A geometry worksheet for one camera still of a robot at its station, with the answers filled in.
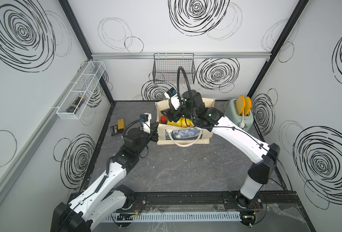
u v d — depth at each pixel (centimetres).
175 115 62
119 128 99
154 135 65
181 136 85
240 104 91
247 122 89
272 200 76
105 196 47
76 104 67
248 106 88
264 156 43
